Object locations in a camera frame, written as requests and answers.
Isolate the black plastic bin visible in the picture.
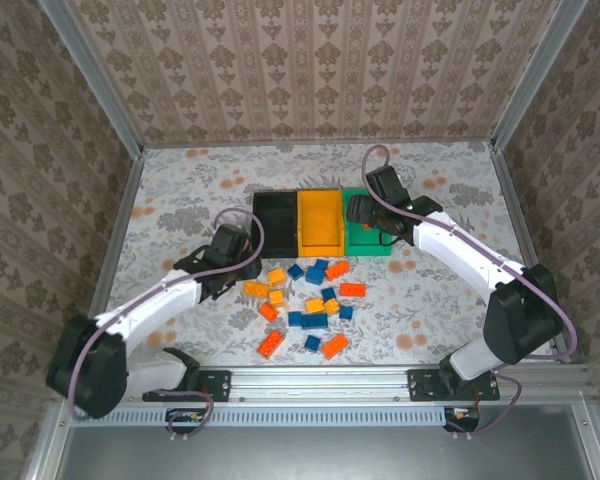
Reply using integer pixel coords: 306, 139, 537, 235
252, 190, 300, 259

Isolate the green plastic bin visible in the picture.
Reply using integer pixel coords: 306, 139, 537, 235
341, 187, 394, 257

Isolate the yellow plastic bin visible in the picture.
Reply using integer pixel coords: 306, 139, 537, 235
296, 188, 347, 258

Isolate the grey metal sheet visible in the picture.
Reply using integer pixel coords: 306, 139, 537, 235
54, 403, 599, 480

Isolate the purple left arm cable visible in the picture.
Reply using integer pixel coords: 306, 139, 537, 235
69, 207, 266, 421

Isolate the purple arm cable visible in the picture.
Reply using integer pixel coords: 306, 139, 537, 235
69, 207, 266, 421
361, 143, 579, 364

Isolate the aluminium frame cross rail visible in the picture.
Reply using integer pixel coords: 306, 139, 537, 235
139, 139, 499, 150

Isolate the aluminium frame side rail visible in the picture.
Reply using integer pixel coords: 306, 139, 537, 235
82, 149, 146, 326
489, 142, 589, 371

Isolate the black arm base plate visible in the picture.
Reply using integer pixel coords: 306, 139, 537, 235
406, 368, 501, 404
141, 368, 233, 404

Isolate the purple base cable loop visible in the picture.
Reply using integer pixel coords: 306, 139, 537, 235
447, 372, 524, 441
167, 391, 215, 441

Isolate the aluminium mounting rail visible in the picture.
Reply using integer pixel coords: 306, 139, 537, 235
198, 364, 594, 404

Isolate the black wire connector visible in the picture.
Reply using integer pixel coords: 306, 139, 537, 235
444, 405, 481, 432
167, 407, 206, 427

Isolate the grey slotted cable duct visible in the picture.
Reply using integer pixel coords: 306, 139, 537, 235
71, 405, 449, 428

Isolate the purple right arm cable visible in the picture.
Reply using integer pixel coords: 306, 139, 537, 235
361, 143, 579, 364

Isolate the aluminium frame post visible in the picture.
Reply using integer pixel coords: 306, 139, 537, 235
490, 0, 590, 151
37, 0, 146, 156

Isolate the aluminium frame bar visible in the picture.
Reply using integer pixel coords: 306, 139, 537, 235
18, 402, 74, 480
569, 399, 600, 480

